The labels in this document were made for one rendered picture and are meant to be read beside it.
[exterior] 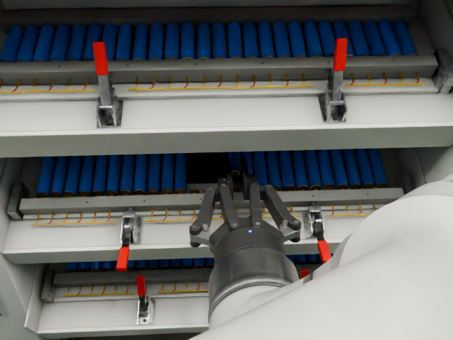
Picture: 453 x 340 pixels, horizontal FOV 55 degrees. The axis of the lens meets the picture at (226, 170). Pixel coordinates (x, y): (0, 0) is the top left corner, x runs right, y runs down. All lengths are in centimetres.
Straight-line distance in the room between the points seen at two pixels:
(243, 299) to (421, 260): 22
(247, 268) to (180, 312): 40
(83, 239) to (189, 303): 23
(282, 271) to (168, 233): 28
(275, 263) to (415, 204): 18
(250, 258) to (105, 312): 44
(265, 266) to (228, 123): 19
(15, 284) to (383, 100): 58
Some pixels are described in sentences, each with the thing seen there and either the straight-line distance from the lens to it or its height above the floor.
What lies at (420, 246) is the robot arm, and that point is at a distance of 18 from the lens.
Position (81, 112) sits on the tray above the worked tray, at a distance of 55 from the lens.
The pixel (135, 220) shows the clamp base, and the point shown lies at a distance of 63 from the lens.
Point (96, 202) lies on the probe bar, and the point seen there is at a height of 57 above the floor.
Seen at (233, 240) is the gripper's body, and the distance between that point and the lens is 44.
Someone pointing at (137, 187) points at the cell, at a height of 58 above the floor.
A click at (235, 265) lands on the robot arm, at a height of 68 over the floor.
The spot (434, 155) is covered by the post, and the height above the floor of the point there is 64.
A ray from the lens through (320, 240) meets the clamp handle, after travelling 61.
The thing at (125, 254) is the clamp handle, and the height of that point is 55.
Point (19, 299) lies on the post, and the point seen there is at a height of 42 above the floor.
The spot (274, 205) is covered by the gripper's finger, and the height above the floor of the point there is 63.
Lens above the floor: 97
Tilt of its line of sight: 36 degrees down
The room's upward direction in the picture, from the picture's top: straight up
